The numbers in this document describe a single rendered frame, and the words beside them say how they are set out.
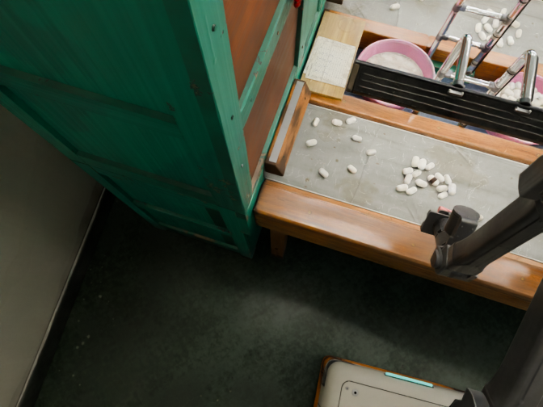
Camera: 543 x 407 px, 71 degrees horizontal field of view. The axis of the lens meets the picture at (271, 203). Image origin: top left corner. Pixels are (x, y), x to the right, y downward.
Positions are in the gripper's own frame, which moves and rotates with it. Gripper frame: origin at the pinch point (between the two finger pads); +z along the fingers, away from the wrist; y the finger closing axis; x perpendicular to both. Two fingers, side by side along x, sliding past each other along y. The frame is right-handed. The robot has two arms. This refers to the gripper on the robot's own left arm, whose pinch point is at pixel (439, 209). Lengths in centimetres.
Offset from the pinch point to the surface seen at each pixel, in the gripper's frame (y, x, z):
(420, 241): 0.7, 11.8, 0.3
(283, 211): 41.5, 14.0, -2.9
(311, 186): 35.7, 8.6, 7.2
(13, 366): 127, 103, -29
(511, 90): -19, -26, 48
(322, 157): 35.3, 1.5, 15.4
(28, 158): 132, 25, -1
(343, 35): 41, -30, 47
